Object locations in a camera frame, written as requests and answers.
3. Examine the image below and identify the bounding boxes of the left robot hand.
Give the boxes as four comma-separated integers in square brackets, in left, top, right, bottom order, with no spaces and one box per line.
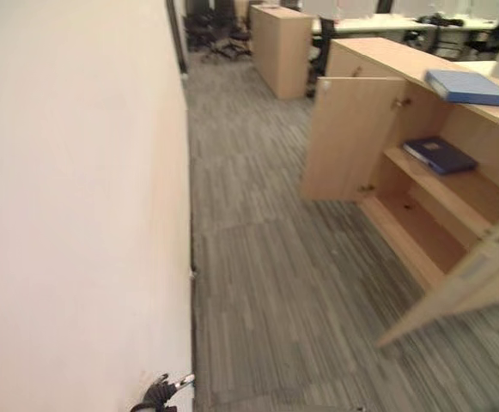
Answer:
[130,373,196,412]

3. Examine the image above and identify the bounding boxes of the cabinet door with lock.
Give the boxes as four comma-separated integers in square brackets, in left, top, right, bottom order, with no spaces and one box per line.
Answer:
[301,76,406,202]

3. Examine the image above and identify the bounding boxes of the cabinet door with label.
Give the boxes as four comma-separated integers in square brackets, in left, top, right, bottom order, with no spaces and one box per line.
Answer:
[375,210,499,348]

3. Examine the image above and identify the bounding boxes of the open wooden office cabinet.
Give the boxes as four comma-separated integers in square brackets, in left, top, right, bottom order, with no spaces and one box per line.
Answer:
[301,37,499,348]

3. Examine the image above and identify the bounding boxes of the wooden cabinet shelf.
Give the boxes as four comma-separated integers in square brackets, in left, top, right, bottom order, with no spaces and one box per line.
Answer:
[382,145,499,238]

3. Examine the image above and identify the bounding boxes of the pile of black office chairs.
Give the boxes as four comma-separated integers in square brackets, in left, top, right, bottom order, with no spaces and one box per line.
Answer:
[183,0,253,64]

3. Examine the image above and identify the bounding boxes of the tall wooden cabinet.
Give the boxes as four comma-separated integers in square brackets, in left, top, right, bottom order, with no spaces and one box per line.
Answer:
[248,3,318,101]

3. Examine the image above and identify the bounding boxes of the dark blue folder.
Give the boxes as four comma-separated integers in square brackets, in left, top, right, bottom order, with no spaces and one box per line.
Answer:
[402,136,478,176]

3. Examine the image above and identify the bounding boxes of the black office chair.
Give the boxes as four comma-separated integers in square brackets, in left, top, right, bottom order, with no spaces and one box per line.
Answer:
[463,9,499,62]
[306,16,335,98]

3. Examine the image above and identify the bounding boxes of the white office desk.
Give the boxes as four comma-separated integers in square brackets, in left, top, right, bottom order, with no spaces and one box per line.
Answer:
[311,13,437,36]
[429,15,499,32]

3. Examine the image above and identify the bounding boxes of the light blue box folder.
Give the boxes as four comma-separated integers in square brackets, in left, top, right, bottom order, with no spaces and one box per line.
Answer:
[423,70,499,107]

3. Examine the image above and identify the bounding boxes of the black items on desk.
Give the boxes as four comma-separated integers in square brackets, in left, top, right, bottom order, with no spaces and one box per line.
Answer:
[416,13,466,27]

